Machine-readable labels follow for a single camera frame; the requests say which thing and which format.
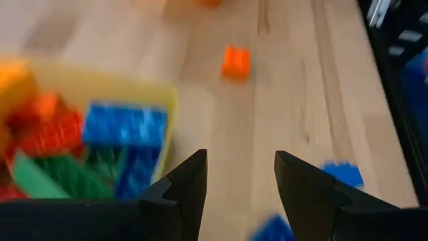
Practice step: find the red two-by-four brick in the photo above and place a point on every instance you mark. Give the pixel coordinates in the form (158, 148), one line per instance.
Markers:
(10, 193)

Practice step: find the blue two-by-two brick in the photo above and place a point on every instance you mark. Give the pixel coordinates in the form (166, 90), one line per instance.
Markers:
(346, 174)
(271, 231)

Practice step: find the blue two-by-four brick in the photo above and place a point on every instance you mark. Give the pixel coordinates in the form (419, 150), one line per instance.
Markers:
(135, 170)
(123, 124)

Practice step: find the green two-by-four brick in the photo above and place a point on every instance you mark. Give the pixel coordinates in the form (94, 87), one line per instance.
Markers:
(67, 177)

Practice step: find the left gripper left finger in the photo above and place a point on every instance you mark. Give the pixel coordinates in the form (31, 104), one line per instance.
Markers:
(180, 207)

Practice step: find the yellow translucent plastic bin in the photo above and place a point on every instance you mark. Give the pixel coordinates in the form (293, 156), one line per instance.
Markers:
(100, 87)

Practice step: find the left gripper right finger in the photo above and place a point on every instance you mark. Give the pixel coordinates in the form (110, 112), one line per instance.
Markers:
(311, 207)

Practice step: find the orange-red two-by-two brick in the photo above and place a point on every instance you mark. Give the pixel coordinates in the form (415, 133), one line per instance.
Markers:
(235, 63)

